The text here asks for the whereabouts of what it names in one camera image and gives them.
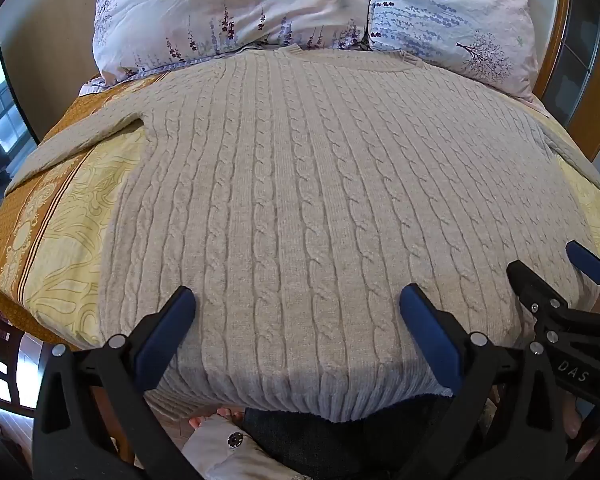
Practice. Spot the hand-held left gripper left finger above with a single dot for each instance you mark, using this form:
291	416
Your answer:
172	317

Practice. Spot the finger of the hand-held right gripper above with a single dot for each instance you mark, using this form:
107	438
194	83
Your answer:
535	287
587	260

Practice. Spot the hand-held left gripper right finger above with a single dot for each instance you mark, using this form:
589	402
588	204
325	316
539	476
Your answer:
422	317

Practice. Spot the person's right hand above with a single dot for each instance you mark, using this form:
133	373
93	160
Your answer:
577	422

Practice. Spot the yellow patterned bedspread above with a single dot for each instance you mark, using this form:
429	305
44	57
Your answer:
55	240

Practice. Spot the person's white jacket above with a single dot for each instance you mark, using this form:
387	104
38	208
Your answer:
215	452

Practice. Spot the person's dark pants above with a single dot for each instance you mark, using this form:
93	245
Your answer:
330	440

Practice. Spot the dark wooden chair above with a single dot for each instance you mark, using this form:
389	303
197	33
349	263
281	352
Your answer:
0	365

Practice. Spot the window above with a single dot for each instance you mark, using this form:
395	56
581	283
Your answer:
0	95

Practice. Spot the light blue floral pillow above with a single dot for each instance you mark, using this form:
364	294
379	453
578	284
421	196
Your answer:
430	5

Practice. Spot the pink floral pillow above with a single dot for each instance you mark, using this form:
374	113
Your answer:
205	0

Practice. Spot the wooden wardrobe frame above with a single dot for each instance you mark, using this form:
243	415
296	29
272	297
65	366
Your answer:
595	115

